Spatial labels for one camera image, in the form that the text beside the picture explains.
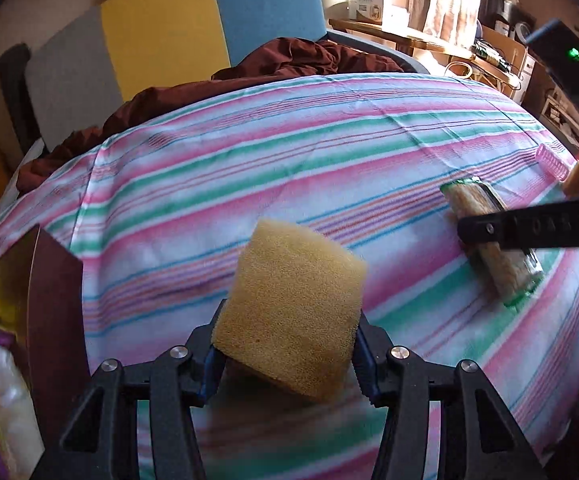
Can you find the yellow sponge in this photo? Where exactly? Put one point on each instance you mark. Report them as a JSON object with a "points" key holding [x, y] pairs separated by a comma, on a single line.
{"points": [[289, 305]]}

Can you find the wooden side desk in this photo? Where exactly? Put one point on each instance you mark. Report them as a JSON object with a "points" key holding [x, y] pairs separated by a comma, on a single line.
{"points": [[404, 35]]}

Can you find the gold tin box maroon outside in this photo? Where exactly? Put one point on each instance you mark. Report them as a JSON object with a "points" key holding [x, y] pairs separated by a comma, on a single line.
{"points": [[54, 310]]}

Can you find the maroon cloth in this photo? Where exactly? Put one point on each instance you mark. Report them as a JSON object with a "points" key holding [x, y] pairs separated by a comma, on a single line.
{"points": [[294, 60]]}

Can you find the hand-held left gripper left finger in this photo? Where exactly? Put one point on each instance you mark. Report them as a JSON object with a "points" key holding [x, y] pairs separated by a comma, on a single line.
{"points": [[209, 380]]}

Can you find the beige curtain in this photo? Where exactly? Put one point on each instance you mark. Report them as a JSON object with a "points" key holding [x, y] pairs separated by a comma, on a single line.
{"points": [[444, 0]]}

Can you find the green-edged cracker packet brown side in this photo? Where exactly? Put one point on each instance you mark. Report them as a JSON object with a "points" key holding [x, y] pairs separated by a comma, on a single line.
{"points": [[469, 200]]}

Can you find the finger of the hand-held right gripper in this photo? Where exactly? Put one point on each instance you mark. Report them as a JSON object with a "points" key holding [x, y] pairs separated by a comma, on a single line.
{"points": [[529, 225]]}

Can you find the striped pink green tablecloth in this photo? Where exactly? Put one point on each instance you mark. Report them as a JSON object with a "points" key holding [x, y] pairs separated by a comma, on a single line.
{"points": [[269, 160]]}

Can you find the clear plastic bag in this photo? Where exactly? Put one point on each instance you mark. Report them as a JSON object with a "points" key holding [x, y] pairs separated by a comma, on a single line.
{"points": [[9, 410]]}

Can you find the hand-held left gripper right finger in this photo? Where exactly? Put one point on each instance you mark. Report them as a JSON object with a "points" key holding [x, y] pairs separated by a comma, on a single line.
{"points": [[364, 375]]}

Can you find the white printed carton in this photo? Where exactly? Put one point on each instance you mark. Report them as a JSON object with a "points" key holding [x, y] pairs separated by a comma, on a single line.
{"points": [[369, 2]]}

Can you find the grey yellow blue chair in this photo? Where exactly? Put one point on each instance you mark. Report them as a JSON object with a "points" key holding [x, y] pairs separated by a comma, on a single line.
{"points": [[159, 25]]}

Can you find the black rolled mat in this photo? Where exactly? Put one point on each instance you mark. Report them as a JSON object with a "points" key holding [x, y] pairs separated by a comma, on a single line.
{"points": [[14, 85]]}

